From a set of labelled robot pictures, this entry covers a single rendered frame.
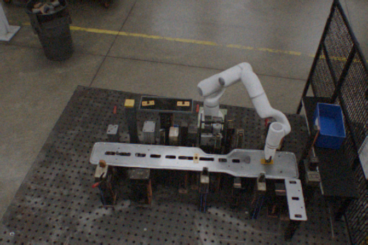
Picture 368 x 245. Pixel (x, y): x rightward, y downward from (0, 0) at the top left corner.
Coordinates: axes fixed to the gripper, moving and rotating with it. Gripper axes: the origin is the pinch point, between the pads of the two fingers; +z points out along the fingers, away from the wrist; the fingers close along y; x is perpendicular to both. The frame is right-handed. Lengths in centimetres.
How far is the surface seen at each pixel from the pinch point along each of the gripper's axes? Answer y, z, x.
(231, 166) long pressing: 5.0, 3.7, -23.0
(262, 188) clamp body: 23.9, -0.8, -5.3
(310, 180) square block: 16.3, -2.2, 24.5
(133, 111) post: -30, -7, -93
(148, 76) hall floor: -201, 104, -111
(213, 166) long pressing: 5.8, 3.8, -34.9
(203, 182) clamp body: 21.5, -0.4, -41.1
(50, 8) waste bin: -237, 36, -231
